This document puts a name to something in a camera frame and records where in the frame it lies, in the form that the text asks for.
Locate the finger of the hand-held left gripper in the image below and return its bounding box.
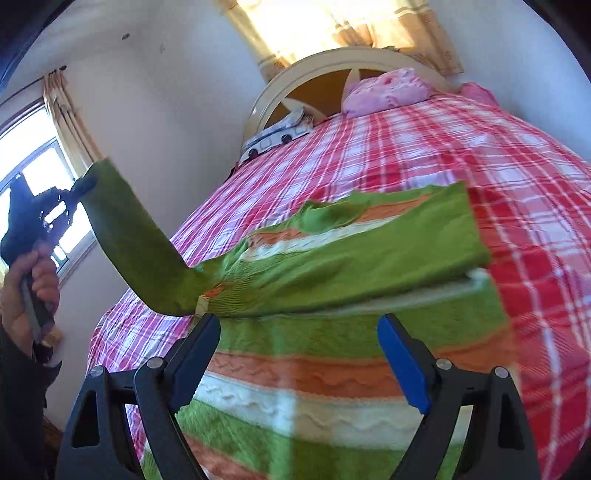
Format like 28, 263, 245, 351
69, 177, 99, 205

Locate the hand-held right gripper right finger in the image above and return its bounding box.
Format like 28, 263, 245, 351
376, 313, 542, 480

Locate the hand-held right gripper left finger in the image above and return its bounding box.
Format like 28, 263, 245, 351
55, 313, 222, 480

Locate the green striped knit sweater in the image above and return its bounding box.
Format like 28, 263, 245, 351
81, 158, 522, 480

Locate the person's left forearm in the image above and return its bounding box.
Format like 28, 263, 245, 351
0, 318, 63, 467

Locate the person's left hand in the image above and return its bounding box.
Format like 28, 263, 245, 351
0, 242, 62, 346

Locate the beige window curtain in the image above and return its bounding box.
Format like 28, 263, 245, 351
42, 69, 100, 178

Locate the white black patterned pillow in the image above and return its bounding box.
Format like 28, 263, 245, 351
239, 108, 315, 163

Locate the cream wooden headboard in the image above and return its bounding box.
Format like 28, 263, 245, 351
240, 46, 462, 160

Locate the red plaid bedsheet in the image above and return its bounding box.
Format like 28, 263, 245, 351
85, 90, 591, 480

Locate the pink pillow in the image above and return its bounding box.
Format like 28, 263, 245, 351
342, 68, 437, 118
459, 82, 498, 108

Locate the yellow patterned curtain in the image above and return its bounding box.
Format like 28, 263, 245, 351
219, 0, 465, 85

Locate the window with white frame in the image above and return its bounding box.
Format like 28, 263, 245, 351
0, 104, 100, 284

